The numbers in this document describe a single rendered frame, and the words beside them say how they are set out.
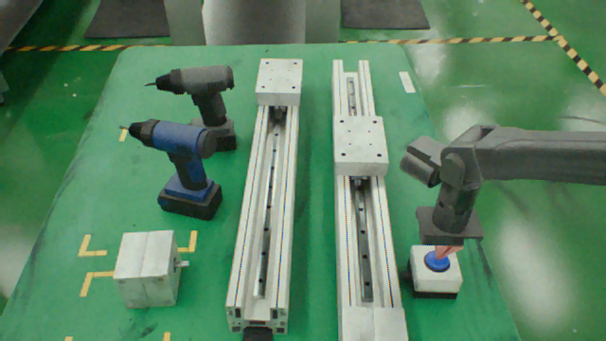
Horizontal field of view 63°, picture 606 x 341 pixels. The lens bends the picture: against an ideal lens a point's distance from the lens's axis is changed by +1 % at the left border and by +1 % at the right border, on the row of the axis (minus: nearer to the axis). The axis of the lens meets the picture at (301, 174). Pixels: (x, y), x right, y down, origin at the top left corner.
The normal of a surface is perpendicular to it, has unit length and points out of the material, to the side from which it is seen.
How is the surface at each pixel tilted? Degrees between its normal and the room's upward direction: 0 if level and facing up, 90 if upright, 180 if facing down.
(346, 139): 0
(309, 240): 0
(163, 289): 90
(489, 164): 91
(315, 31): 90
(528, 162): 90
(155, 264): 0
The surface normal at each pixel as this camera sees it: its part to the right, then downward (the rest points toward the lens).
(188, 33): 0.04, 0.68
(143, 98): 0.00, -0.73
